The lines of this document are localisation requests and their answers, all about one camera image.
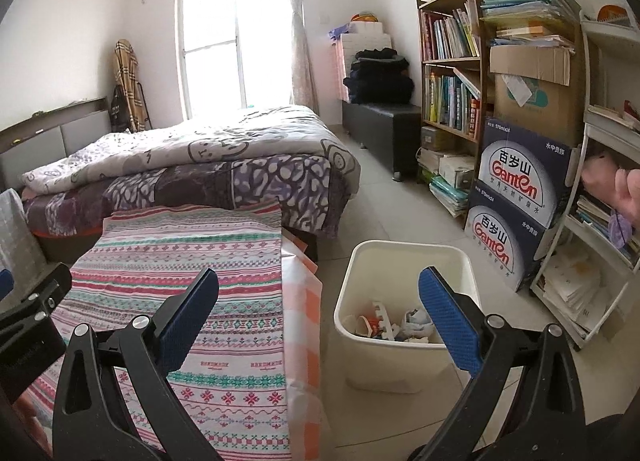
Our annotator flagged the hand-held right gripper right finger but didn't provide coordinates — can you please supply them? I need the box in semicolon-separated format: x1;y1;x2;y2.
407;266;587;461

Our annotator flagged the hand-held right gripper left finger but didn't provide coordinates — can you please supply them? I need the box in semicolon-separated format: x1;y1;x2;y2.
51;268;221;461

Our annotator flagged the white foam edge strip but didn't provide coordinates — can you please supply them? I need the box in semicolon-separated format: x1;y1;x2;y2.
371;300;401;338

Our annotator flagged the white trash bin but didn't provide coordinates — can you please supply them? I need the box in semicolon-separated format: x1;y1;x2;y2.
333;240;483;394

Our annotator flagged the grey checked cloth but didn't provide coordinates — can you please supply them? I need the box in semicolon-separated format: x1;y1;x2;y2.
0;187;42;272

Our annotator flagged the striped patterned tablecloth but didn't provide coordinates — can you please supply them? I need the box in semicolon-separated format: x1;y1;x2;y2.
20;206;293;461

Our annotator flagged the navy water bottle carton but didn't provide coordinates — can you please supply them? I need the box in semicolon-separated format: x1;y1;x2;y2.
477;116;581;229
464;178;551;293

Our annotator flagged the pink checked tablecloth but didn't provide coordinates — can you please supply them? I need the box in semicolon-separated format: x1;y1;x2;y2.
280;228;323;461

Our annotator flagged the stack of loose paper sheets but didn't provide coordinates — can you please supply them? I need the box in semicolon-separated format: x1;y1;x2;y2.
542;241;621;337

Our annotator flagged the grey bed headboard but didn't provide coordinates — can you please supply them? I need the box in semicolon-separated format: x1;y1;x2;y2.
0;96;112;192

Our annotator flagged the pile of books and boxes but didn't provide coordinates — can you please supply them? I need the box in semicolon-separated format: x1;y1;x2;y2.
415;126;476;219

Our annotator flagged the bed with purple patterned sheet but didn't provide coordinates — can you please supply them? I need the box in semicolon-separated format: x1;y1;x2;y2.
20;105;362;254

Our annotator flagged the row of slim books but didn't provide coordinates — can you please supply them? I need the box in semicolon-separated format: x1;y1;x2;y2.
572;193;640;267

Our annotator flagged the cartoon print grey quilt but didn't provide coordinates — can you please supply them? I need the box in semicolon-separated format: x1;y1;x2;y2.
20;105;362;199

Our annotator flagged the purple plastic bag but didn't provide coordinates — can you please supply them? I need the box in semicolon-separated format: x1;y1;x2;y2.
607;208;635;249

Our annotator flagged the black storage bench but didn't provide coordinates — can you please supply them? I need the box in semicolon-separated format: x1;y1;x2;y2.
342;101;423;182

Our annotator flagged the black hanging bag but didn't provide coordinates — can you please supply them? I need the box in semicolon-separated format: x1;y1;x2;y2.
110;83;132;132

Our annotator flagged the pink plush toy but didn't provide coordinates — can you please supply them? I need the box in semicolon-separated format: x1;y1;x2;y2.
582;151;640;214

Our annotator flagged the row of colourful books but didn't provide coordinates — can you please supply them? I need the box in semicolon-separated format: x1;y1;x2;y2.
421;0;482;62
424;68;482;136

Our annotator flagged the brown cardboard box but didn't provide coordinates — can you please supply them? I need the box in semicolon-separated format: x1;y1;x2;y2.
489;43;586;146

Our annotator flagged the pile of black clothes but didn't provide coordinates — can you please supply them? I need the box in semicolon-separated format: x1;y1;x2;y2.
342;48;416;104

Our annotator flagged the wooden bookshelf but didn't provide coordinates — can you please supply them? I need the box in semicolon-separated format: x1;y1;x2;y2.
411;0;507;146

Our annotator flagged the stack of thin booklets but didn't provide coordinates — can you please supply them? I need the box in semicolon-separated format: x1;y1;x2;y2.
587;100;640;132

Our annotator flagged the pale floral curtain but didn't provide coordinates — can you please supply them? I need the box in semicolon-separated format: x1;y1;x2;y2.
281;0;321;116

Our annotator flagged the pink and white cabinet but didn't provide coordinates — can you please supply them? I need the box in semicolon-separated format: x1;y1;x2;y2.
330;23;396;104

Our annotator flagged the white framed window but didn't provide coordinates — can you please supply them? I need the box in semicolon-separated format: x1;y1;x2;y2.
175;0;301;122

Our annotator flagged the white shelf unit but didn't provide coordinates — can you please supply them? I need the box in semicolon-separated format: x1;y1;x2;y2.
530;8;640;352

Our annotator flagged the pile of papers and folders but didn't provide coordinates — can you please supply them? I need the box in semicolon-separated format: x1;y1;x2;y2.
477;0;583;49

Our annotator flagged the orange desk calendar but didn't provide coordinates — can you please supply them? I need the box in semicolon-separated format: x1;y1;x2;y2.
596;4;629;24

